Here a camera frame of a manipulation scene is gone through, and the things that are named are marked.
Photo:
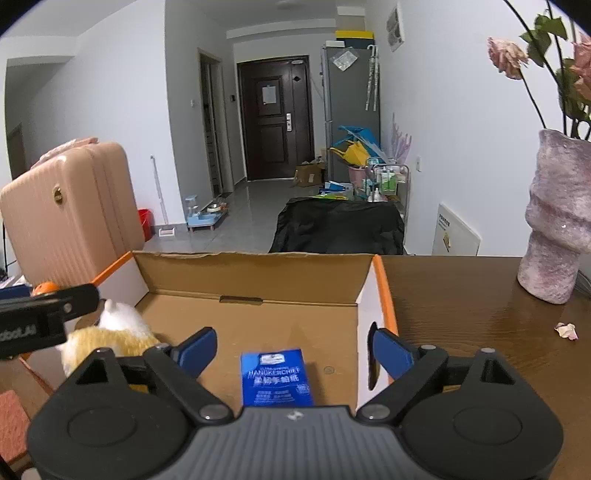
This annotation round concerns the white paper notice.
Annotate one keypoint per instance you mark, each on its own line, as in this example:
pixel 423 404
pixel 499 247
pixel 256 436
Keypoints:
pixel 269 93

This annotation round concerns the dried pink rose bouquet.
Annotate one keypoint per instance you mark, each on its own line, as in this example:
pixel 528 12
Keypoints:
pixel 508 55

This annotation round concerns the folded white umbrella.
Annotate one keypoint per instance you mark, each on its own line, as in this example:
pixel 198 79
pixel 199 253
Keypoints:
pixel 372 78

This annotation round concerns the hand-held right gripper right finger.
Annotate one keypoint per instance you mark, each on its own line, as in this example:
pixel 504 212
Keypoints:
pixel 390 353

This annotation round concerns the yellow and white plush toy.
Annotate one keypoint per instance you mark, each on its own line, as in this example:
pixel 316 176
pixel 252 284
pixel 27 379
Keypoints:
pixel 115 340

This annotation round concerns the red bucket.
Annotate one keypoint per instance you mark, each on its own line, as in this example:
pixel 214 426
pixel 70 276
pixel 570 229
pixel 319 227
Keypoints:
pixel 146 224

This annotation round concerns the orange tangerine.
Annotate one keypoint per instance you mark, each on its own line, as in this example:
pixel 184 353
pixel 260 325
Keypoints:
pixel 44 288

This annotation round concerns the grey refrigerator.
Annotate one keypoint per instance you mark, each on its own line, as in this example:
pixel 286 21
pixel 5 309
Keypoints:
pixel 351 101

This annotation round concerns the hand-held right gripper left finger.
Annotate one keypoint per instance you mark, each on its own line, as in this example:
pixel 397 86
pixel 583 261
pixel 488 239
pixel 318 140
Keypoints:
pixel 199 347

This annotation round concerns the yellow bag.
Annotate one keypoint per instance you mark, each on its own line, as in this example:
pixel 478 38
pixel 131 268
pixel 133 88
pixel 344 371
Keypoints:
pixel 353 154

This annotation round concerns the clear plastic bag on magnet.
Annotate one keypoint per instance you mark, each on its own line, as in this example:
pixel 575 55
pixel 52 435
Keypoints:
pixel 345 60

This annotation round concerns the mottled pink ceramic vase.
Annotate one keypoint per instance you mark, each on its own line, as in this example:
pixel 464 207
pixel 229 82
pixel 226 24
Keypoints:
pixel 554 221

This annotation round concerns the pink ribbed suitcase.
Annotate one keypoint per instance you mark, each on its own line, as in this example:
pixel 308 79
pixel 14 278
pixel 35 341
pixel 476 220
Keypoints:
pixel 69 217

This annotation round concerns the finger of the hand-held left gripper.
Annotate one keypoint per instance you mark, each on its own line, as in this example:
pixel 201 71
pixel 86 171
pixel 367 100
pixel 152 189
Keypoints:
pixel 78 297

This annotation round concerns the blue folded plastic frame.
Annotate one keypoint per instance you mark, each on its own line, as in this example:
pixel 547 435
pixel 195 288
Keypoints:
pixel 360 134

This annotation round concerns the brown cardboard carton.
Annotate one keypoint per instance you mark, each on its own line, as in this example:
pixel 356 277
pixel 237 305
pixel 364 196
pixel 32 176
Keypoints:
pixel 308 174

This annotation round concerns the pink layered sponge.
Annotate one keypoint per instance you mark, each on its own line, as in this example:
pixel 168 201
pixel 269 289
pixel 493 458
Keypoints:
pixel 11 420

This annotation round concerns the pink plastic bucket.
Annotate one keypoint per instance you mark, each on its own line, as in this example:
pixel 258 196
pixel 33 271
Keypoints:
pixel 356 177

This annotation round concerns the blue pet feeder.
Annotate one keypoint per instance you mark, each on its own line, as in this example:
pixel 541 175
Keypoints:
pixel 203 217

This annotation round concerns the red cardboard box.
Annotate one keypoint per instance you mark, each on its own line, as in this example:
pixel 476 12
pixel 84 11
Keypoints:
pixel 277 286

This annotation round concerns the black cloth covered furniture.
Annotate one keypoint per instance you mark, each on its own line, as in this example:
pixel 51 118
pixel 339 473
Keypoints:
pixel 337 226

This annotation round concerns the dark brown entrance door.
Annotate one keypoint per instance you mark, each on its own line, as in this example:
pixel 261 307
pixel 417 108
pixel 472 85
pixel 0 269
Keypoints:
pixel 272 143

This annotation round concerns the blue soft tissue pack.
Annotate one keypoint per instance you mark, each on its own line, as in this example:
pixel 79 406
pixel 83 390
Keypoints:
pixel 14 282

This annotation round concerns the blue handkerchief tissue packet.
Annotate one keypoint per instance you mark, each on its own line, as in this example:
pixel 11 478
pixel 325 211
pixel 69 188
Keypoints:
pixel 277 378

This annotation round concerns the yellow and dark box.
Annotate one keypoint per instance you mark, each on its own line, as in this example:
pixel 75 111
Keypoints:
pixel 354 37

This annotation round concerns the fallen dried petal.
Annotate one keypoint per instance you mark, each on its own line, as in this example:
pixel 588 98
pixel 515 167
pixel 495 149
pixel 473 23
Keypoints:
pixel 567 330

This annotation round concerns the metal trolley cart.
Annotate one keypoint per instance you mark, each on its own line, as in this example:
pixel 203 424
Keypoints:
pixel 392 184

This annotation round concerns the white flat mop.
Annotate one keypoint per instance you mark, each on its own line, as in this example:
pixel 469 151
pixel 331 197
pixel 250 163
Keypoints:
pixel 167 230

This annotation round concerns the white flat board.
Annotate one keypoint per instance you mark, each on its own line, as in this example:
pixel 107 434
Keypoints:
pixel 455 233

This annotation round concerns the purple plastic rack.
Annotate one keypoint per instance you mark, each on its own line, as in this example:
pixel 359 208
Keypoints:
pixel 400 141

